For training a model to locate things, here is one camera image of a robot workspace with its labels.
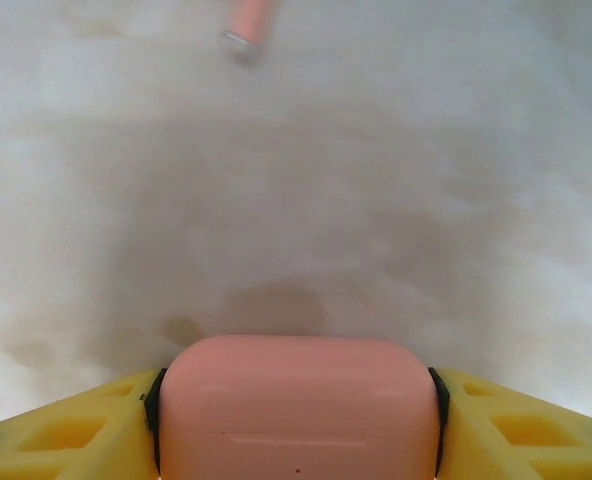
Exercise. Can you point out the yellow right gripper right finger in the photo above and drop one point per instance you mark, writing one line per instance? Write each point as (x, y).
(526, 435)

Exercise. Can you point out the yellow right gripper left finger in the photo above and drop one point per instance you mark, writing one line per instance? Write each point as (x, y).
(66, 435)

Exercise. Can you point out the pink earbud charging case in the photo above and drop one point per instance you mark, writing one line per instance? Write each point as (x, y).
(296, 400)

